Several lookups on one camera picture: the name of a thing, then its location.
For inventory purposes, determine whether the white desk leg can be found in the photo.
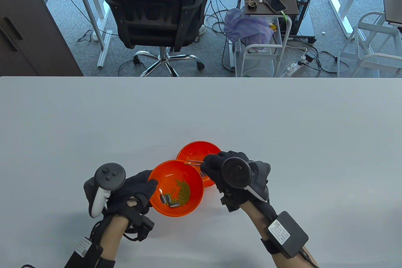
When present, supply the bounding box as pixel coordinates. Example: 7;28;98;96
328;0;372;39

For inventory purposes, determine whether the pile of green beans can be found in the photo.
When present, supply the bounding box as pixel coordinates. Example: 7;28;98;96
165;179;191;205

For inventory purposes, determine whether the person's left hand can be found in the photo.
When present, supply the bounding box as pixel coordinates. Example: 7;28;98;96
83;170;159;218

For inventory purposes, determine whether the pile of sunflower seeds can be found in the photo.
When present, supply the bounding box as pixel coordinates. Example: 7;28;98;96
160;171;206;208

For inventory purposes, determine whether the purple cloth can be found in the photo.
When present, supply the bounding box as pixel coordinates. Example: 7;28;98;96
224;8;274;50

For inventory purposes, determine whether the person's right forearm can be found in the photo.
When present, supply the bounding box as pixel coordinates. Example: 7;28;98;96
240;200;321;268

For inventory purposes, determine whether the black office chair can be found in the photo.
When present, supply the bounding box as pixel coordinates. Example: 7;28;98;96
98;0;210;77

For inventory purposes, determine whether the white wire cart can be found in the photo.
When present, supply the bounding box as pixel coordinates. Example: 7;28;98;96
234;14;292;77

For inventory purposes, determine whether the brown cabinet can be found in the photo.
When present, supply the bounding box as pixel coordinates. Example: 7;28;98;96
0;0;84;77

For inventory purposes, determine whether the black smartphone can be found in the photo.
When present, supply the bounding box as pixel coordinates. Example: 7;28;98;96
263;0;287;13

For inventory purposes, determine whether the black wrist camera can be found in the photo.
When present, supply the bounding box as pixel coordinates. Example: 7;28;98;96
126;213;155;242
220;191;242;213

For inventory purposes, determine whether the person's left forearm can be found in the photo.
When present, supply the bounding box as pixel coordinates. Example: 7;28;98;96
91;215;131;268

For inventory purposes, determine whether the black cable bundle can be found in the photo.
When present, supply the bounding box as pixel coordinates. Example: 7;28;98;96
204;0;242;70

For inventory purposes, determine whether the white metal chair frame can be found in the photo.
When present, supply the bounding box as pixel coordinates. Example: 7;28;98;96
337;12;402;77

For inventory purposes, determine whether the person's right hand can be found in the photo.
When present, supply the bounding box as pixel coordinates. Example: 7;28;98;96
201;151;278;218

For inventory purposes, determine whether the white power strip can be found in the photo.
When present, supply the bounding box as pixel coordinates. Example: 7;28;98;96
279;55;310;77

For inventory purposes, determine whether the orange plastic bowl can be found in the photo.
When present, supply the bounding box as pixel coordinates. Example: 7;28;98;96
177;141;222;188
148;160;204;217

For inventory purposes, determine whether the white desk frame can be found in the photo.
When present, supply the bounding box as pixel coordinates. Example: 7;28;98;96
68;0;112;68

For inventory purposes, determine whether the grey tracking controller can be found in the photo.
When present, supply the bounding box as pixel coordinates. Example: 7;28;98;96
88;163;126;218
221;157;271;202

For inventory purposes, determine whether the black wrist sensor box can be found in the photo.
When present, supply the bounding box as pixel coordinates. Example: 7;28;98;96
261;211;309;259
64;237;104;268

